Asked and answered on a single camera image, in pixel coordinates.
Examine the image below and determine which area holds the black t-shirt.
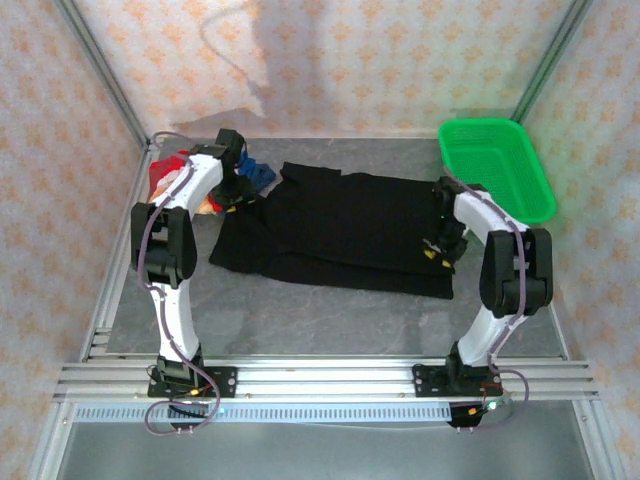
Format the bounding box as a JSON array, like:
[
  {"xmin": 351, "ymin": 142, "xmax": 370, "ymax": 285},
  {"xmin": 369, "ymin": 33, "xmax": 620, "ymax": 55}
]
[{"xmin": 208, "ymin": 160, "xmax": 457, "ymax": 301}]

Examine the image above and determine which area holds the blue t-shirt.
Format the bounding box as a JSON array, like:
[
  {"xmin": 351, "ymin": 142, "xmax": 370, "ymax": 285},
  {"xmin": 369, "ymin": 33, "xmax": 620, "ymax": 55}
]
[{"xmin": 236, "ymin": 148, "xmax": 278, "ymax": 195}]

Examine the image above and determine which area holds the green plastic basket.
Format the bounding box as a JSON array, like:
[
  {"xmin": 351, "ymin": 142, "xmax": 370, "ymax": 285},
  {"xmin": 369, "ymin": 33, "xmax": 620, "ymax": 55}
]
[{"xmin": 437, "ymin": 117, "xmax": 558, "ymax": 226}]

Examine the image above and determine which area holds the grey metal shelf panel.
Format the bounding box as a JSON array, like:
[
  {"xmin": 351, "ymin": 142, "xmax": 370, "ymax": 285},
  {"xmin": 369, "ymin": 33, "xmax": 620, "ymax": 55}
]
[{"xmin": 62, "ymin": 422, "xmax": 599, "ymax": 480}]

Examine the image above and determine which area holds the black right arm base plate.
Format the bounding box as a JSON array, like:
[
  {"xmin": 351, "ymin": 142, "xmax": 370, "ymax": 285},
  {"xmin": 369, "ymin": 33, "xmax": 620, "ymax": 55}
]
[{"xmin": 412, "ymin": 363, "xmax": 502, "ymax": 399}]

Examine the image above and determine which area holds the aluminium mounting rail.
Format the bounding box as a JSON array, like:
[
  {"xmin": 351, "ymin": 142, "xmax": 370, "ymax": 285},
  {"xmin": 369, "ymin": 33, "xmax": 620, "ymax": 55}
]
[{"xmin": 53, "ymin": 355, "xmax": 599, "ymax": 404}]

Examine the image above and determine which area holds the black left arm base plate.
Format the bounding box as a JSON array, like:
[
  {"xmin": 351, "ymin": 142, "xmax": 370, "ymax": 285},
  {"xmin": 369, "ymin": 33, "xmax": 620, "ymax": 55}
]
[{"xmin": 148, "ymin": 366, "xmax": 238, "ymax": 400}]

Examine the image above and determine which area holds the slotted grey cable duct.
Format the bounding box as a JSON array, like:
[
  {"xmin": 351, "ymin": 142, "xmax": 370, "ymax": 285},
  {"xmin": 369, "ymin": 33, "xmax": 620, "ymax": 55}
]
[{"xmin": 74, "ymin": 403, "xmax": 454, "ymax": 424}]

